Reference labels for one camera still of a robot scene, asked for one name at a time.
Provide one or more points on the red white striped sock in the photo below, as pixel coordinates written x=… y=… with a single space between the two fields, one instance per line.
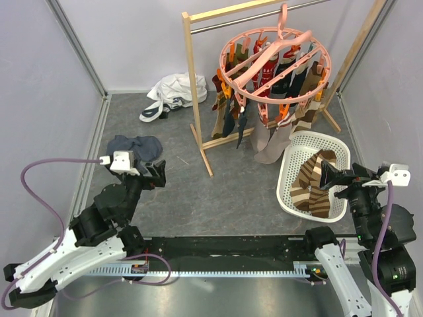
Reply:
x=269 y=147

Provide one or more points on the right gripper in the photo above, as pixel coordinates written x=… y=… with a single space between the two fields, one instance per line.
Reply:
x=330 y=176

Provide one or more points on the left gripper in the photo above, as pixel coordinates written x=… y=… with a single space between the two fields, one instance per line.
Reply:
x=158 y=179

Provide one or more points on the olive brown ribbed sock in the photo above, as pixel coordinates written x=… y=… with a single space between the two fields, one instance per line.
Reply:
x=312 y=79

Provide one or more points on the brown striped sock in basket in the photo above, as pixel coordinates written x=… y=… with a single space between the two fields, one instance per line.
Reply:
x=305 y=191

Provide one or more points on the red christmas sock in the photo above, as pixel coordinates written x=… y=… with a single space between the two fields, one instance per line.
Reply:
x=267 y=71

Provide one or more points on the white laundry basket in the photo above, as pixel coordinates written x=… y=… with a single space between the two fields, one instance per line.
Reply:
x=303 y=145

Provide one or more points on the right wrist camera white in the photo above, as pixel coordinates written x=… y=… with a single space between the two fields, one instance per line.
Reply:
x=397 y=174

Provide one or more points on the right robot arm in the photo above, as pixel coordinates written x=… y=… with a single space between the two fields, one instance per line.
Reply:
x=383 y=228

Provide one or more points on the white cable duct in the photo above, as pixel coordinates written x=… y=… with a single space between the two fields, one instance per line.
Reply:
x=299 y=270

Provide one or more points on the navy christmas sock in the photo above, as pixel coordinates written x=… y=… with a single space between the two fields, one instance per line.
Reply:
x=229 y=119

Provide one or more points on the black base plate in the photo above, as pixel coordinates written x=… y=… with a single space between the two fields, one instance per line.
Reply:
x=232 y=252

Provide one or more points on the blue grey cloth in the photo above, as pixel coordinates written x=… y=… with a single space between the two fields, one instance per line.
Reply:
x=145 y=148

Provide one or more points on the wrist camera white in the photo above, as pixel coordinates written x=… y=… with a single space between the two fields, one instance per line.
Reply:
x=120 y=162
x=397 y=174

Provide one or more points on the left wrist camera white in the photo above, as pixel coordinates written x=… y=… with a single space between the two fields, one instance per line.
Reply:
x=120 y=162

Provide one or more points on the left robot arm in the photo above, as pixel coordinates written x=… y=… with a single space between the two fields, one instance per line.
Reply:
x=100 y=234

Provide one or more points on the dark navy sock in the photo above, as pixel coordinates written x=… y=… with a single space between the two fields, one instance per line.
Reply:
x=241 y=126

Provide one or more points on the pink round clip hanger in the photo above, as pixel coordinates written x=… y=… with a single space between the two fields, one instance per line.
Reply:
x=238 y=64

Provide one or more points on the navy hanging sock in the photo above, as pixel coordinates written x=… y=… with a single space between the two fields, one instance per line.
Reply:
x=292 y=83

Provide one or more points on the white cloth bag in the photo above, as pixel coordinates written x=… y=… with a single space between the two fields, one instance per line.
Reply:
x=170 y=94

